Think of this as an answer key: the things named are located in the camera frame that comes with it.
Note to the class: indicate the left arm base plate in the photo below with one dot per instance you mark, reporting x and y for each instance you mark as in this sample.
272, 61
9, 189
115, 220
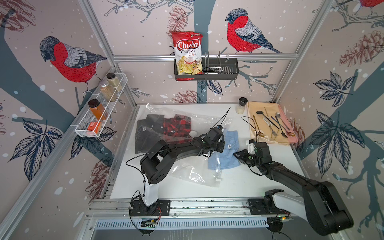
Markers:
159, 208

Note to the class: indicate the glass shaker black lid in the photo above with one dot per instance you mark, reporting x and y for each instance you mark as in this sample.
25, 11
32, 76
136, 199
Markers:
240, 108

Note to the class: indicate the red black plaid cloth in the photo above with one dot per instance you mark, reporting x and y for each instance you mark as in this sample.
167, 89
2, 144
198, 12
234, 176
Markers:
177, 129

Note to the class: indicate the Chuba cassava chips bag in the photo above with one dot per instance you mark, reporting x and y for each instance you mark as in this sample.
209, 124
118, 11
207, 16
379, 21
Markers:
188, 52

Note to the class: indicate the gold spoon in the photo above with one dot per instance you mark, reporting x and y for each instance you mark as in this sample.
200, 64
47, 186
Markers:
260, 134

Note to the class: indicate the beige cloth napkin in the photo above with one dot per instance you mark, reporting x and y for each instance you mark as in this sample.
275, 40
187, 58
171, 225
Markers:
269, 109

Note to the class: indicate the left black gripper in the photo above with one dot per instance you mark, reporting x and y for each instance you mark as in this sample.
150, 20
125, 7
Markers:
222, 143

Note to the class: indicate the blue cloth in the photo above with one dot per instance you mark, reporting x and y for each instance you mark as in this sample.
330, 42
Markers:
226, 159

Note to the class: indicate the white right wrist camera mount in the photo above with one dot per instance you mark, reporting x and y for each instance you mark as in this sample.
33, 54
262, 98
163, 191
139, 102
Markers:
251, 146

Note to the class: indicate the small orange box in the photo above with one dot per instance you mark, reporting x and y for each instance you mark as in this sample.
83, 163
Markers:
94, 127

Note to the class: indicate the dark grey striped shirt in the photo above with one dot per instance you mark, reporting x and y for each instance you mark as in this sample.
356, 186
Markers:
149, 131

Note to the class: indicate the clear acrylic wall shelf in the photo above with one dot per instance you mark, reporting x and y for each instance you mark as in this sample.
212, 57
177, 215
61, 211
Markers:
81, 128

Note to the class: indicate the black ladle spoon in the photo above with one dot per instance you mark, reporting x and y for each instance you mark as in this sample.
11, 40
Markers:
262, 113

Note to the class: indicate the spice jar silver lid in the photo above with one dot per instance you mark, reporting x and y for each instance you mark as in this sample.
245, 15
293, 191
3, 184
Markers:
107, 91

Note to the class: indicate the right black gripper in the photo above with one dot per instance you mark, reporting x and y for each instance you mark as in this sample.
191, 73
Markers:
242, 155

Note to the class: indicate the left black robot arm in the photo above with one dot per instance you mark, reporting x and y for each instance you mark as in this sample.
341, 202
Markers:
157, 163

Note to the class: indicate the black wire wall basket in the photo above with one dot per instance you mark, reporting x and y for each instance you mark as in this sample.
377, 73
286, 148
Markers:
212, 68

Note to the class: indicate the iridescent spoon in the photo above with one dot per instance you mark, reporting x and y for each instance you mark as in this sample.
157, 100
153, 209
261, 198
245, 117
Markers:
287, 128

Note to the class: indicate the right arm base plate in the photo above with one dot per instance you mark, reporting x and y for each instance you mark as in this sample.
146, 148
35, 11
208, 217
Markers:
264, 206

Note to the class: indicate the clear plastic vacuum bag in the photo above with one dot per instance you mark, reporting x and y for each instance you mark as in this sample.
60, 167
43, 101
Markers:
200, 124

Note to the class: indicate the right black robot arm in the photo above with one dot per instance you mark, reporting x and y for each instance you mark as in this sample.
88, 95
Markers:
319, 203

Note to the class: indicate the white handled fork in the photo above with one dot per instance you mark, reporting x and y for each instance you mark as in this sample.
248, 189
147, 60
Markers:
270, 126

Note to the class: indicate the spice jar black lid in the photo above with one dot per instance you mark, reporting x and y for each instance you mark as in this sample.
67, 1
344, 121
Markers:
114, 81

